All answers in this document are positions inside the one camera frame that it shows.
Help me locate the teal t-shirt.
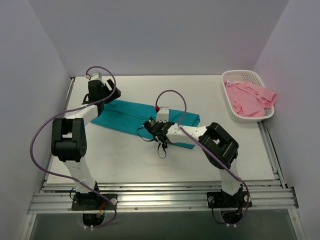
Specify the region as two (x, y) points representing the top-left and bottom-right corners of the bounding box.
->
(91, 100), (201, 149)

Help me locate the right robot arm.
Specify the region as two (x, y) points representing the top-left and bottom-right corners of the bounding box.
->
(143, 117), (242, 207)

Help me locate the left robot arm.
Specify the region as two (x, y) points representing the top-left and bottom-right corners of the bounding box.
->
(51, 78), (121, 210)

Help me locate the pink t-shirt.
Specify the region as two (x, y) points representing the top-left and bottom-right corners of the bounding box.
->
(224, 81), (278, 118)

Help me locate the white perforated plastic basket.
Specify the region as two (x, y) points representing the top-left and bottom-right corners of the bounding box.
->
(221, 70), (278, 124)

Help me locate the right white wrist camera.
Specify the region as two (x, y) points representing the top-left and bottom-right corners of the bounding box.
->
(155, 106), (170, 123)

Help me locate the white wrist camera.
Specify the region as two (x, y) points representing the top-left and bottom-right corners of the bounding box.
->
(155, 106), (170, 123)
(85, 71), (103, 81)

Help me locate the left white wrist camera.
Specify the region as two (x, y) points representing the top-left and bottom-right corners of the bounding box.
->
(85, 71), (103, 81)

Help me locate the black thin cable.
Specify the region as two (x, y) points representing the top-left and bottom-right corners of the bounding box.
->
(136, 126), (169, 160)

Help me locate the aluminium rail frame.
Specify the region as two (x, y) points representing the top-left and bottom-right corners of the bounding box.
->
(27, 77), (300, 216)

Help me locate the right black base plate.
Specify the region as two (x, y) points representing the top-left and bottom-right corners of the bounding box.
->
(206, 191), (247, 209)

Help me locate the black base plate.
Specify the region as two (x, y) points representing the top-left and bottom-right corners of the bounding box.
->
(71, 192), (118, 211)
(206, 191), (247, 209)

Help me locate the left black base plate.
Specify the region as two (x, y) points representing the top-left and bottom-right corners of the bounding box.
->
(71, 192), (118, 211)

